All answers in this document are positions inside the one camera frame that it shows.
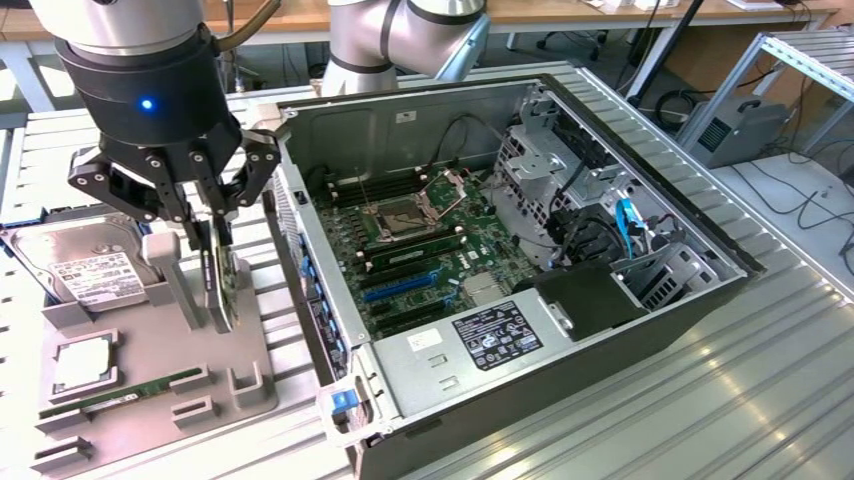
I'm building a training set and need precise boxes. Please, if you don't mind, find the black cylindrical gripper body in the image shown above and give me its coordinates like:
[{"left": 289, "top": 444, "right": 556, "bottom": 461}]
[{"left": 52, "top": 24, "right": 244, "bottom": 169}]

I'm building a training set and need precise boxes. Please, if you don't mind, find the black Nvidia graphics card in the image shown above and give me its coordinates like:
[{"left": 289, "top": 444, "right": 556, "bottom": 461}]
[{"left": 198, "top": 209, "right": 241, "bottom": 335}]

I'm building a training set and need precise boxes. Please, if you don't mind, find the hard disk in blue carrier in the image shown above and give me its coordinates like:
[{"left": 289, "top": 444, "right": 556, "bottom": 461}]
[{"left": 0, "top": 206, "right": 166, "bottom": 315}]

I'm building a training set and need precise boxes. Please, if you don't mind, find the CPU socket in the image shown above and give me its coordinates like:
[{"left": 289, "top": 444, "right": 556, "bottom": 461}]
[{"left": 363, "top": 199, "right": 443, "bottom": 242}]

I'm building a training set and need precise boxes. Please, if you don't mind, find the wooden desk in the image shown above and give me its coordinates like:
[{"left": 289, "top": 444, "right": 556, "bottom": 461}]
[
  {"left": 485, "top": 0, "right": 840, "bottom": 52},
  {"left": 0, "top": 0, "right": 334, "bottom": 114}
]

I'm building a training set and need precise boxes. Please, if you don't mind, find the open metal socket cover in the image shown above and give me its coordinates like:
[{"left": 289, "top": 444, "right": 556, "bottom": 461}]
[{"left": 416, "top": 169, "right": 469, "bottom": 222}]

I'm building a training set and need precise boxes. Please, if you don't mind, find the installed RAM stick with label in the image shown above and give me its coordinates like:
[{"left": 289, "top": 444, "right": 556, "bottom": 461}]
[{"left": 368, "top": 238, "right": 463, "bottom": 267}]

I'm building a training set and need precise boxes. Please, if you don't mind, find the blue expansion slot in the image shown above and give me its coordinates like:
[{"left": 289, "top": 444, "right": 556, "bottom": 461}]
[{"left": 361, "top": 272, "right": 436, "bottom": 305}]

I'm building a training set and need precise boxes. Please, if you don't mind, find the grey plastic parts rack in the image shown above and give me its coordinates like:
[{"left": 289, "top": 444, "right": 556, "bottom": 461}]
[{"left": 29, "top": 232, "right": 281, "bottom": 477}]

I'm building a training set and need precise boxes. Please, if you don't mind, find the green Dell motherboard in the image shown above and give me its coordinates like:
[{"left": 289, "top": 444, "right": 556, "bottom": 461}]
[{"left": 312, "top": 167, "right": 543, "bottom": 337}]

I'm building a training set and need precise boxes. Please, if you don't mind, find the silver CPU chip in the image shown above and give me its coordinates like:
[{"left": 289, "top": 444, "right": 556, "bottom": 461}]
[{"left": 52, "top": 341, "right": 116, "bottom": 390}]

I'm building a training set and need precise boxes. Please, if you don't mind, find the loose green RAM stick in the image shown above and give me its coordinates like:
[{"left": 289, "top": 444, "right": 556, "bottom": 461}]
[{"left": 37, "top": 367, "right": 204, "bottom": 420}]

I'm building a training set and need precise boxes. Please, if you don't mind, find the silver finned chipset heatsink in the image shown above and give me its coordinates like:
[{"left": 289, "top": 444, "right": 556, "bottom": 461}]
[{"left": 461, "top": 276, "right": 503, "bottom": 307}]

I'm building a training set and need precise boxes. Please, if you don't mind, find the perforated silver disk bay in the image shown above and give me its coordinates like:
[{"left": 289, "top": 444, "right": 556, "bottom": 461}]
[{"left": 495, "top": 81, "right": 643, "bottom": 212}]

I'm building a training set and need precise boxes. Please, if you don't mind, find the silver power supply with label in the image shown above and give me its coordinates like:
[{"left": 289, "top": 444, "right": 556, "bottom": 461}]
[{"left": 368, "top": 286, "right": 576, "bottom": 420}]

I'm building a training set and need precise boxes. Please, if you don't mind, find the office chair base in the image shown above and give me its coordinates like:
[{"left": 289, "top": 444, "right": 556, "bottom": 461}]
[{"left": 535, "top": 28, "right": 609, "bottom": 62}]

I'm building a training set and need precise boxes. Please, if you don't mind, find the black plastic shroud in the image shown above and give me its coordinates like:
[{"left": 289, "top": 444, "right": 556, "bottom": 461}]
[{"left": 511, "top": 261, "right": 649, "bottom": 342}]

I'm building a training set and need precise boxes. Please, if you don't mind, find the open black PC case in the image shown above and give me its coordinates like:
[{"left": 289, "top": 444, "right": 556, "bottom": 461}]
[{"left": 249, "top": 72, "right": 767, "bottom": 480}]

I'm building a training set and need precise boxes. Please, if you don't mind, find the black stand pole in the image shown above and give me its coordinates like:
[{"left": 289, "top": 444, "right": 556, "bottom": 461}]
[{"left": 624, "top": 0, "right": 707, "bottom": 110}]

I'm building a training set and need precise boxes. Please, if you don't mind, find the open silver disk bay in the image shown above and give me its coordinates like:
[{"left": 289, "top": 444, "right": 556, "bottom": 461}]
[{"left": 611, "top": 238, "right": 747, "bottom": 312}]

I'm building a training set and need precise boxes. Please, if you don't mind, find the grey control box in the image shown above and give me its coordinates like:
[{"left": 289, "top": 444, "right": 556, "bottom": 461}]
[{"left": 675, "top": 93, "right": 794, "bottom": 170}]

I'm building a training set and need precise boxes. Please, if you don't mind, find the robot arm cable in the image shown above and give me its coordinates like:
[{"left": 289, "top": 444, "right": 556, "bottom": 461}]
[{"left": 210, "top": 0, "right": 280, "bottom": 52}]

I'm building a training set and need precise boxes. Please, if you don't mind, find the black power wire bundle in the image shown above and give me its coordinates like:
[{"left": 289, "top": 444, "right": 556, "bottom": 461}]
[{"left": 548, "top": 206, "right": 627, "bottom": 270}]

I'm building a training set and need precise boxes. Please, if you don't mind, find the blue data wire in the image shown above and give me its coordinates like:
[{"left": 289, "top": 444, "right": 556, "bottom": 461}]
[{"left": 615, "top": 196, "right": 649, "bottom": 262}]

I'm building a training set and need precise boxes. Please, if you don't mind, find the coiled black cable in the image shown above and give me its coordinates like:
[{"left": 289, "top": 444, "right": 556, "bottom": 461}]
[{"left": 655, "top": 88, "right": 696, "bottom": 127}]

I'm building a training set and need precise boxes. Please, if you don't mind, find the aluminium frame rack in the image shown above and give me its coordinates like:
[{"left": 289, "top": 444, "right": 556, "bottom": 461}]
[{"left": 691, "top": 26, "right": 854, "bottom": 157}]

